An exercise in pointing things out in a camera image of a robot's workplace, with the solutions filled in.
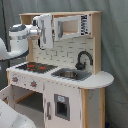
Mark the left stove knob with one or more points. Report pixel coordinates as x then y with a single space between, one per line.
15 79

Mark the grey toy sink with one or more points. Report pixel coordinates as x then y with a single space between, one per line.
71 74

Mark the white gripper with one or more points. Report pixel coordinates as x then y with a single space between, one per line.
44 23

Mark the black toy faucet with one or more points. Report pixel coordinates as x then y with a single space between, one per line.
80 65

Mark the wooden toy kitchen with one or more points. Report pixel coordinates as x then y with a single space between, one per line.
87 97

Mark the black toy stovetop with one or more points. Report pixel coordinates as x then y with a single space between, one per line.
36 67

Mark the grey fridge door handle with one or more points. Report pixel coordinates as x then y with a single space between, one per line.
48 111

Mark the grey ice dispenser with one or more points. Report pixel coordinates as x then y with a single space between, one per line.
62 107

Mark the right stove knob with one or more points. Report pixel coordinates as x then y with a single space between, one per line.
33 84

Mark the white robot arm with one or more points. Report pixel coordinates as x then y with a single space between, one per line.
19 36

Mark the stove knob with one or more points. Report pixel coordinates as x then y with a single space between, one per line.
15 79
33 84

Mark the white toy microwave door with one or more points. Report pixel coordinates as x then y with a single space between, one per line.
72 26

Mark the white oven door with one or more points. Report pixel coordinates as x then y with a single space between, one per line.
6 98

